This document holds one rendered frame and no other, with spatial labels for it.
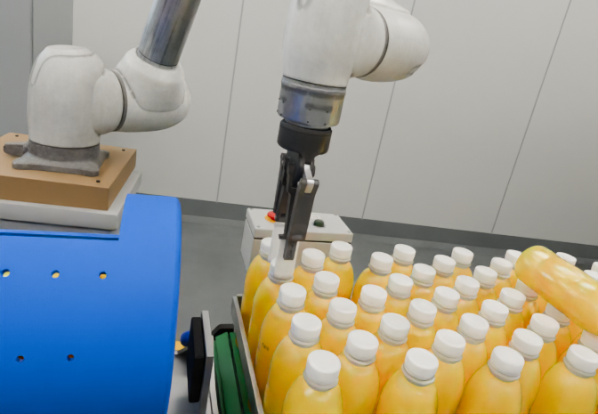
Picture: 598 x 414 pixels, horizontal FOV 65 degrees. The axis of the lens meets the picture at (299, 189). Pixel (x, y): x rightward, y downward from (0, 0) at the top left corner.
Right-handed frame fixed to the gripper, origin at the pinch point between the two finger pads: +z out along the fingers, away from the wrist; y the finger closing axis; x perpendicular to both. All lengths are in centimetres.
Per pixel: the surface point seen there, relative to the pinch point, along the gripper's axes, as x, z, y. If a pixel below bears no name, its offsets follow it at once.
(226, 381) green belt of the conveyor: -5.8, 24.0, 1.1
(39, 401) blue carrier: -28.5, 5.3, 23.2
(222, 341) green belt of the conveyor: -5.6, 23.9, -8.9
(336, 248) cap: 11.6, 2.4, -6.2
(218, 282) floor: 20, 114, -176
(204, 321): -11.6, 8.2, 6.8
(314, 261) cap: 6.3, 2.7, -2.0
